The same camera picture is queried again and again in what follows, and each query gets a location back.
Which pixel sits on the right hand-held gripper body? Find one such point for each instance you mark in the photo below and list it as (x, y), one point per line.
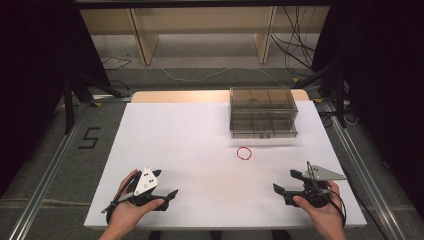
(311, 191)

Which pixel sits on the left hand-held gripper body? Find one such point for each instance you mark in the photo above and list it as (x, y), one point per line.
(146, 181)

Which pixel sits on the person's right hand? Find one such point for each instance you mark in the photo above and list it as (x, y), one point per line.
(323, 215)

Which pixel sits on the person's left hand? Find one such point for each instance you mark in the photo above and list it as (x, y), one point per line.
(125, 213)

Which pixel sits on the white table mat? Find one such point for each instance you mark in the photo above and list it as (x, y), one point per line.
(186, 150)

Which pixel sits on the red rubber band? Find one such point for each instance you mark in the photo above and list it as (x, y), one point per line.
(237, 154)

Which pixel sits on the clear grey plastic drawer box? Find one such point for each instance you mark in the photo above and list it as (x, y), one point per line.
(263, 111)

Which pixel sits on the wooden table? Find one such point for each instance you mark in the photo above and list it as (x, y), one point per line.
(180, 96)

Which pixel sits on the black tripod stand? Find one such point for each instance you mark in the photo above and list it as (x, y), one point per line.
(339, 96)
(68, 106)

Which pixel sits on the dark curtain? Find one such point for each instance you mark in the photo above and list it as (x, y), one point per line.
(36, 83)
(386, 83)

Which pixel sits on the light wooden desk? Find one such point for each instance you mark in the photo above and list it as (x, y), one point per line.
(200, 20)

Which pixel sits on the aluminium floor rail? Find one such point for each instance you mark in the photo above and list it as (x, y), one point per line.
(363, 173)
(43, 186)

